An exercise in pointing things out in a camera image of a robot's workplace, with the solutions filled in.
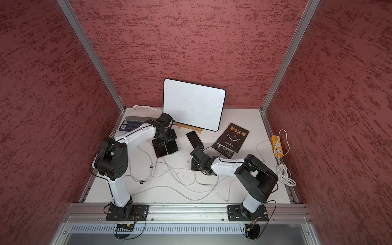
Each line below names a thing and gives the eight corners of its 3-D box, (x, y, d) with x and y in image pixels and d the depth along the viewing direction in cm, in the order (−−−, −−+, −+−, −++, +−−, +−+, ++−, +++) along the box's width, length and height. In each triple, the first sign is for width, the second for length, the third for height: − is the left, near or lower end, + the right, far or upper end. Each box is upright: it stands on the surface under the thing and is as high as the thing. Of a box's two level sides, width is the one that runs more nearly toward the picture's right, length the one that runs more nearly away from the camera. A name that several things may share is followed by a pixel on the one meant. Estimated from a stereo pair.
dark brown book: (212, 148, 99) (212, 146, 97) (230, 124, 113) (231, 122, 111) (231, 161, 94) (232, 159, 92) (249, 133, 107) (249, 131, 105)
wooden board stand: (174, 127, 109) (173, 123, 106) (175, 125, 110) (174, 121, 107) (201, 133, 106) (201, 129, 102) (201, 131, 107) (201, 127, 104)
